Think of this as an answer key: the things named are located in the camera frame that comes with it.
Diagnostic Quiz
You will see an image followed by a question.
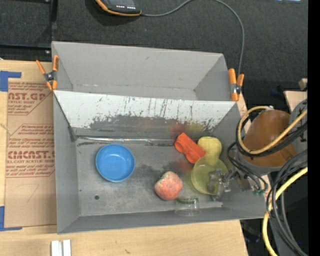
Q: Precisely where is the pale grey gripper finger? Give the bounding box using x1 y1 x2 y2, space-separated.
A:
207 168 225 191
211 177 232 202

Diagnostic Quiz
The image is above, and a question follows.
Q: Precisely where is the clear yellow bowl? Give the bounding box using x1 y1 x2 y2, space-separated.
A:
190 158 229 196

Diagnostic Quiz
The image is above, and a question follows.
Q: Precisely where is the yellow toy pear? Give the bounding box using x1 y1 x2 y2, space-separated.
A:
197 136 223 167

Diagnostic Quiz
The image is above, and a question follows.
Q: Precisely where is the clear plastic cup green rim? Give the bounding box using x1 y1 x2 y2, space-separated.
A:
174 196 202 217

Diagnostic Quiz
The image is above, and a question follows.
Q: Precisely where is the orange toy block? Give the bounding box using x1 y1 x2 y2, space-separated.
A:
174 132 206 165

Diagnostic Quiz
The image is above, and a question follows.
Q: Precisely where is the pink-orange toy peach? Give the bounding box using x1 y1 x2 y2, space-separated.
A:
153 170 184 202

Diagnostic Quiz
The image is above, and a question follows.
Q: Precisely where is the grey metal bin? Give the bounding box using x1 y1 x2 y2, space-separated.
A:
51 41 267 235

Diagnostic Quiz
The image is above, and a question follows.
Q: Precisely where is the blue bowl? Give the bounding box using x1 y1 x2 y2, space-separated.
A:
95 143 136 183

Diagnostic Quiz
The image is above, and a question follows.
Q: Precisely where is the brown cardboard board red print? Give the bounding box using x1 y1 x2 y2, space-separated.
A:
0 59 59 229

